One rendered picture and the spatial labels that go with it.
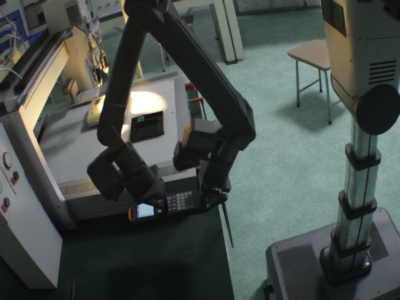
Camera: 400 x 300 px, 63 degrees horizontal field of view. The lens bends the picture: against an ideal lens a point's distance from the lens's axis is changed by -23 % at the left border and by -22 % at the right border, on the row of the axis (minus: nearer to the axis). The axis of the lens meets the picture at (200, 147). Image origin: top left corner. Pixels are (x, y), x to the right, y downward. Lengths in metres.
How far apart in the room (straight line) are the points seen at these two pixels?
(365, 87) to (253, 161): 1.68
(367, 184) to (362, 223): 0.18
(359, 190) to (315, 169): 1.22
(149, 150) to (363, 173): 0.69
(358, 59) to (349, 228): 0.64
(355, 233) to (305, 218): 0.81
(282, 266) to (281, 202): 0.70
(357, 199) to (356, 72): 0.48
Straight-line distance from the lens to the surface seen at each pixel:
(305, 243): 1.68
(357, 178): 1.17
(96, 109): 1.57
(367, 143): 1.11
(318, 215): 2.14
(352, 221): 1.29
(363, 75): 0.91
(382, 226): 1.75
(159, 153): 1.27
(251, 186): 2.35
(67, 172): 1.36
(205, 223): 1.16
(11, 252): 1.07
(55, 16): 1.55
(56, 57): 1.44
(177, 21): 0.68
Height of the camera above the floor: 1.58
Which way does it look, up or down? 36 degrees down
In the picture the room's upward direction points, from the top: 14 degrees counter-clockwise
